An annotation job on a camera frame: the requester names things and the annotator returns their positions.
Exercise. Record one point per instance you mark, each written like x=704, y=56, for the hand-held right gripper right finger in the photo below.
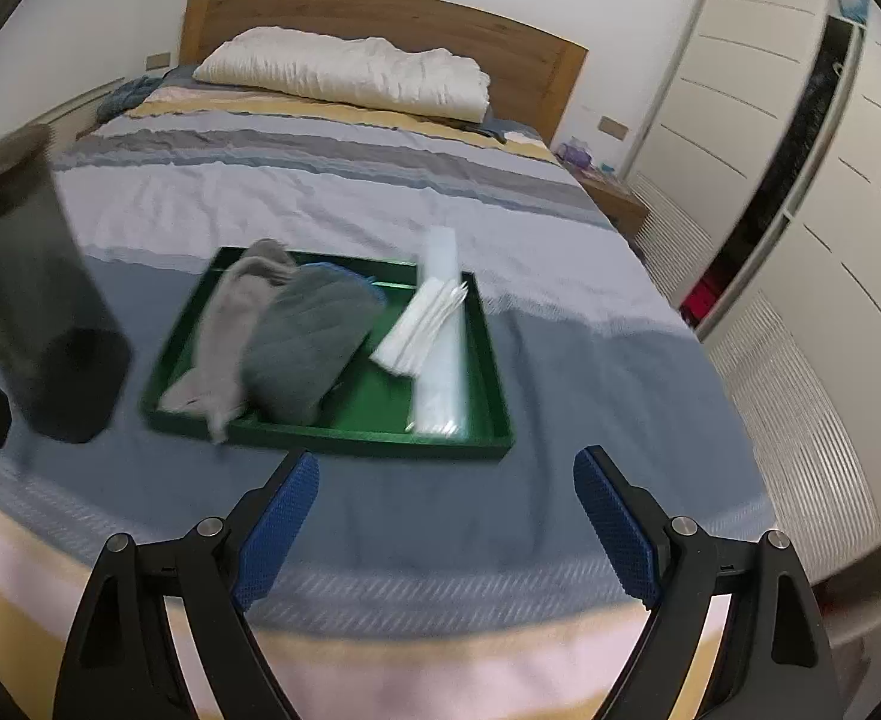
x=616, y=525

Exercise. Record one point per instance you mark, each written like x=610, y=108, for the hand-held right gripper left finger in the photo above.
x=275, y=532

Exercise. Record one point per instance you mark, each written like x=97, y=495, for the green tray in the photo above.
x=380, y=405

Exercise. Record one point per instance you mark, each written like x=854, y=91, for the grey sock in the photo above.
x=219, y=345

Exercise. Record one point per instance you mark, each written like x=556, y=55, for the grey quilted mitt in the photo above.
x=305, y=345

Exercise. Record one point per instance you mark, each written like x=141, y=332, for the clear plastic bag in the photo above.
x=436, y=397

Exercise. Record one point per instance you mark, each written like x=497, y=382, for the white tissue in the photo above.
x=418, y=330

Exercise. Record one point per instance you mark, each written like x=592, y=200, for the striped bed blanket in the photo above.
x=560, y=390

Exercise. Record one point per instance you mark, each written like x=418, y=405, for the white louvred panel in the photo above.
x=785, y=405

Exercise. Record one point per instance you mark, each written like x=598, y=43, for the teal cloth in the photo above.
x=129, y=94

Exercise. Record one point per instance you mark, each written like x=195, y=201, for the red object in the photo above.
x=702, y=300

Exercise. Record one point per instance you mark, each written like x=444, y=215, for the wooden nightstand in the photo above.
x=612, y=199

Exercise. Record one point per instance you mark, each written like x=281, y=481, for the white pillow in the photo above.
x=335, y=71

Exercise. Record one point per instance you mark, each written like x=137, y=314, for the wooden headboard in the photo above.
x=380, y=19

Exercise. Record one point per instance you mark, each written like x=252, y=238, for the white wardrobe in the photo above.
x=747, y=52

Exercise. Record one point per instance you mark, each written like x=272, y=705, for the wall socket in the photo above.
x=612, y=127
x=159, y=60

